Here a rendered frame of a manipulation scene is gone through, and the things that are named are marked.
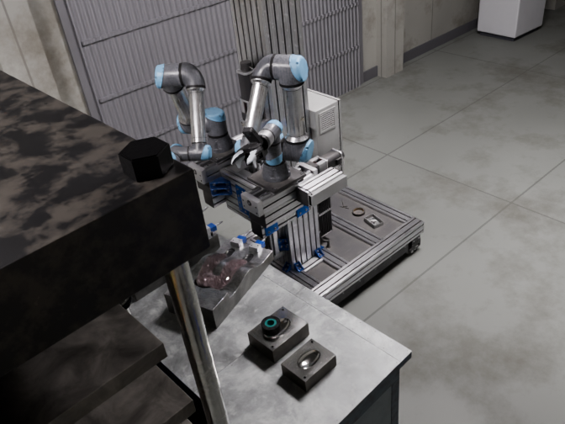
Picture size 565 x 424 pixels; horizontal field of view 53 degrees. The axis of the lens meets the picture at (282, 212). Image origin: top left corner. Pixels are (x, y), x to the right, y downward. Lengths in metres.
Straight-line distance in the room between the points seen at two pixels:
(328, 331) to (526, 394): 1.29
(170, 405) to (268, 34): 1.84
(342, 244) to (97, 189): 2.78
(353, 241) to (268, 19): 1.63
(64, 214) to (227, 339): 1.45
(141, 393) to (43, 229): 0.75
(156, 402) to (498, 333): 2.35
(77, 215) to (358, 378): 1.43
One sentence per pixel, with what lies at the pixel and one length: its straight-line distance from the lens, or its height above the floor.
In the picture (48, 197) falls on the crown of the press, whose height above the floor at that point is 2.00.
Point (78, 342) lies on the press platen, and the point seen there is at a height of 1.54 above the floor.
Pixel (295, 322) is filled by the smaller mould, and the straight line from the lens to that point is 2.35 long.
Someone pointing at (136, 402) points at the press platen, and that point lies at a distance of 1.68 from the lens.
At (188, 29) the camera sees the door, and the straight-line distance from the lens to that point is 4.98.
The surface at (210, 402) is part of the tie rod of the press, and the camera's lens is 1.60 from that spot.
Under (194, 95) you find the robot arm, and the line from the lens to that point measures 2.86.
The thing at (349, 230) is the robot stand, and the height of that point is 0.23.
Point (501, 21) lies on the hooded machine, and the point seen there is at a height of 0.23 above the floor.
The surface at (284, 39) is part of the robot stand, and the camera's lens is 2.96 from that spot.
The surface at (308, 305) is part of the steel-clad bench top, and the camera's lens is 2.51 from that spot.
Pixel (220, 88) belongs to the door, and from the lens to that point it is 5.27.
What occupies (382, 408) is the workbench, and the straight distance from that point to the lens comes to 2.43.
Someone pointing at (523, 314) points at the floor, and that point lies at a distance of 3.71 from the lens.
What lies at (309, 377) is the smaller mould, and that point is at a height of 0.86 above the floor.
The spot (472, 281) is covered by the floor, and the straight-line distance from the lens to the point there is 3.86.
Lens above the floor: 2.55
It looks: 34 degrees down
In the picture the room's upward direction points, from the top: 7 degrees counter-clockwise
